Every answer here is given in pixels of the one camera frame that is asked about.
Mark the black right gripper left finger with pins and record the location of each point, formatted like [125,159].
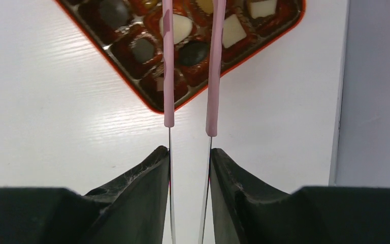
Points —
[131,208]

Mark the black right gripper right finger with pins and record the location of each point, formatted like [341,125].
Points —
[248,210]

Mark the orange compartment chocolate box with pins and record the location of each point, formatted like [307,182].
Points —
[128,34]

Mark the white chocolate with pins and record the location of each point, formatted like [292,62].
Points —
[182,27]
[233,31]
[261,8]

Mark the pink silicone tongs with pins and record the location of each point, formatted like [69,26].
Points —
[212,103]

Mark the dark square chocolate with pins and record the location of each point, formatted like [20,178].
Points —
[143,50]

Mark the dark leaf chocolate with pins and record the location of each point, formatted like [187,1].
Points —
[192,53]

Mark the grey teardrop chocolate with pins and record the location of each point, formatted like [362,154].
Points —
[114,13]

